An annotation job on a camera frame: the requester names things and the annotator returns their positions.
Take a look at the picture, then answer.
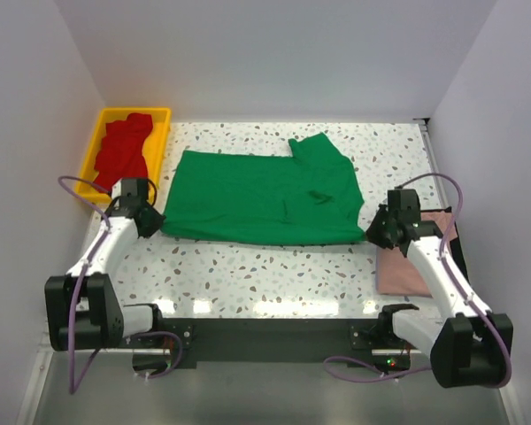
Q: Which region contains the red t shirt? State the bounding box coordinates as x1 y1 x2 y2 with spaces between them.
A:
94 112 153 190

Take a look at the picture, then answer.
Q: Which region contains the yellow plastic bin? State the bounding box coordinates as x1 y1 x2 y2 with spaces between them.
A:
75 107 172 204

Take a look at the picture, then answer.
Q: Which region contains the green t shirt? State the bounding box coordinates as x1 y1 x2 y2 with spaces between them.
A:
161 134 366 245

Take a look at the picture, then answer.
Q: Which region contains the pink folded t shirt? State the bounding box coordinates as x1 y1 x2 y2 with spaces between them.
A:
375 207 458 298

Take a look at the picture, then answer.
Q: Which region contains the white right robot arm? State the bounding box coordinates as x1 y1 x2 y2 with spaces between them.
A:
366 187 513 388

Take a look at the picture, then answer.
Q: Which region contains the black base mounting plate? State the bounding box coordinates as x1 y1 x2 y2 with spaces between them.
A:
113 316 427 378

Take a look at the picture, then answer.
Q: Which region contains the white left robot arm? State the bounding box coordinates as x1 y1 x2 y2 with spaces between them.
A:
44 178 165 352

